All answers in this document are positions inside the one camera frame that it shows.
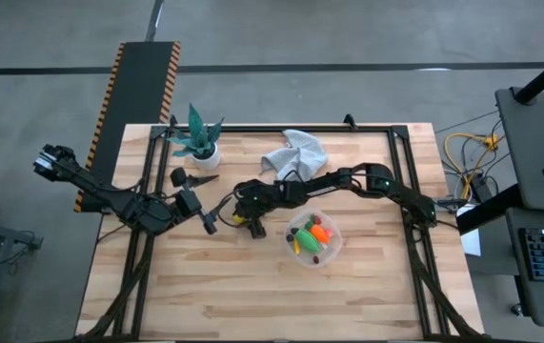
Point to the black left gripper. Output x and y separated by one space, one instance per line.
189 205

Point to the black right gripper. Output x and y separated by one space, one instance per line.
257 197

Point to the green toy mango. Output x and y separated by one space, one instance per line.
307 240

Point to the red toy strawberry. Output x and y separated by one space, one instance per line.
316 220

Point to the orange toy carrot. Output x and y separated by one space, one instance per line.
320 234

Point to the grey waffle cloth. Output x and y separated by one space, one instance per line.
300 155

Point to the dark red toy cherry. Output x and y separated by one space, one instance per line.
316 259

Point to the red toy raspberry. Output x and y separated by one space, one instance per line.
329 233

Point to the clear plastic tupperware container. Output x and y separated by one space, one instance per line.
333 252

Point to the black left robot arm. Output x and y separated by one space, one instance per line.
133 212

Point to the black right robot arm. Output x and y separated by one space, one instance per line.
328 181

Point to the snake plant in white pot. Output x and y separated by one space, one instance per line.
202 147

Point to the black mat with hazard stripes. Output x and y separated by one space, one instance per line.
138 86

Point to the white paper sheet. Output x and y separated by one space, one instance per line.
471 238

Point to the grey desk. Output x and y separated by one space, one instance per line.
538 305
533 152

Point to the grey lower desk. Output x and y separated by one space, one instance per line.
538 305

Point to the black aluminium table frame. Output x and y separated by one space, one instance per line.
395 128

